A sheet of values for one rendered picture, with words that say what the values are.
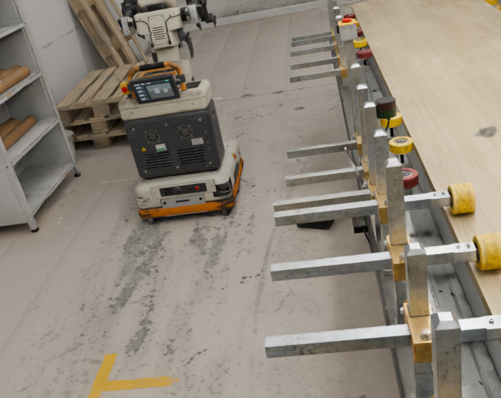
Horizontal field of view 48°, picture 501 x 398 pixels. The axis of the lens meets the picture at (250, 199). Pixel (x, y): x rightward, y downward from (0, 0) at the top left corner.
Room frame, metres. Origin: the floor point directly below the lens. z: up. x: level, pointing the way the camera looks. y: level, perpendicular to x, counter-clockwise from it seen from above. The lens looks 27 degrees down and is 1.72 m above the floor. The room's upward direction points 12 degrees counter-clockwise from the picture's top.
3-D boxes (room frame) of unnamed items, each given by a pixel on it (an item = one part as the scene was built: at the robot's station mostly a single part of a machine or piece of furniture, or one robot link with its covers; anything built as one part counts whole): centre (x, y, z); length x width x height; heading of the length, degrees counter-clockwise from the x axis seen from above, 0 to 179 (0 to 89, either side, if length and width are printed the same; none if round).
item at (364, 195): (1.57, -0.28, 0.84); 0.43 x 0.03 x 0.04; 80
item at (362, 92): (1.84, -0.45, 0.87); 0.04 x 0.04 x 0.48; 80
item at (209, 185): (3.20, 0.40, 0.23); 0.41 x 0.02 x 0.08; 80
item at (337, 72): (3.04, -0.57, 0.81); 0.43 x 0.03 x 0.04; 80
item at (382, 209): (1.32, -0.36, 0.95); 0.14 x 0.06 x 0.05; 170
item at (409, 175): (1.54, -0.48, 0.85); 0.08 x 0.08 x 0.11
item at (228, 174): (3.53, 0.36, 0.16); 0.67 x 0.64 x 0.25; 170
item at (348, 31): (2.34, -0.53, 1.18); 0.07 x 0.07 x 0.08; 80
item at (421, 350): (0.83, -0.27, 0.95); 0.14 x 0.06 x 0.05; 170
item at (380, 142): (1.34, -0.36, 0.91); 0.04 x 0.04 x 0.48; 80
